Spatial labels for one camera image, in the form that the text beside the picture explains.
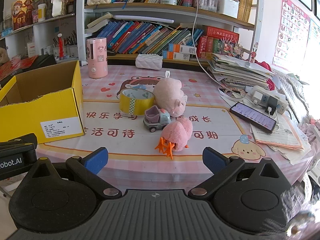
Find pink plush duck orange feet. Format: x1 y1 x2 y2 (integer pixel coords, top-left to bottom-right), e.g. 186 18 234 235
155 118 193 160

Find yellow tape roll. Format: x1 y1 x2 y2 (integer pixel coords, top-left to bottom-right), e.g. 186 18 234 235
119 88 155 116

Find purple grey toy truck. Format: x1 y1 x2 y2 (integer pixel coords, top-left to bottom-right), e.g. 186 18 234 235
143 105 171 133

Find pink plush pig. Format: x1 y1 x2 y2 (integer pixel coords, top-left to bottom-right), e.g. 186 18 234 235
153 77 188 118

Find yellow cardboard box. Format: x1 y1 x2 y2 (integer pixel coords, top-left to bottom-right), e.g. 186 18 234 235
1 61 84 144

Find black smartphone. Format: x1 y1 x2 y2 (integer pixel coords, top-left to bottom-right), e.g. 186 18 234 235
229 102 277 134

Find loose worksheet papers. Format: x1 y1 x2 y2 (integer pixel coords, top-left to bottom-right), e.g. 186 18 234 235
250 115 311 165

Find pink cartoon table mat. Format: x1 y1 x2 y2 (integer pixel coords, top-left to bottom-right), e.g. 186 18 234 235
37 66 313 189

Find white power strip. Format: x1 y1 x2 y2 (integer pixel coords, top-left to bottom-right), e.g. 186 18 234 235
250 86 288 115

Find stack of papers and notebooks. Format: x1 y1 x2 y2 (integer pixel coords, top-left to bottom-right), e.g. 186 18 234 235
208 54 275 90

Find orange white box lower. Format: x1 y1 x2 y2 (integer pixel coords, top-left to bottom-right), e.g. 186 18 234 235
162 50 190 61

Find orange white box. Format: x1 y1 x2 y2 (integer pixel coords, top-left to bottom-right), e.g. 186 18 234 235
162 50 190 61
169 43 196 55

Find white quilted pouch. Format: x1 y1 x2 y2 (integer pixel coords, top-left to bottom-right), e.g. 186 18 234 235
135 54 163 70

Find orange white box upper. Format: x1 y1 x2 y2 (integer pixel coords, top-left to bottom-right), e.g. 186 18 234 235
169 43 196 55

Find red boxed book set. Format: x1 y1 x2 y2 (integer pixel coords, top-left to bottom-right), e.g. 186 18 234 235
204 25 239 43

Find row of leaning books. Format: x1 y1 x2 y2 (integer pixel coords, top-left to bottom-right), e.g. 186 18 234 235
97 21 204 55

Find fortune god paper bag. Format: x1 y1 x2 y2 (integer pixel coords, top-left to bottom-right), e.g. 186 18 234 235
11 0 34 31

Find white bookshelf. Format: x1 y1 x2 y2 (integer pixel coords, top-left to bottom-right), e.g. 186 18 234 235
75 0 264 65

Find white pen holder box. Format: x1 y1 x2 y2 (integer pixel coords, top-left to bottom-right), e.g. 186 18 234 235
217 0 240 18

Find alphabet wall poster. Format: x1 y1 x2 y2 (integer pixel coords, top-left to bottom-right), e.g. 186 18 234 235
272 0 310 72

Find white charging cable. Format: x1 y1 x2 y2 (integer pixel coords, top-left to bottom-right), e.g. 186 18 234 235
192 0 251 100

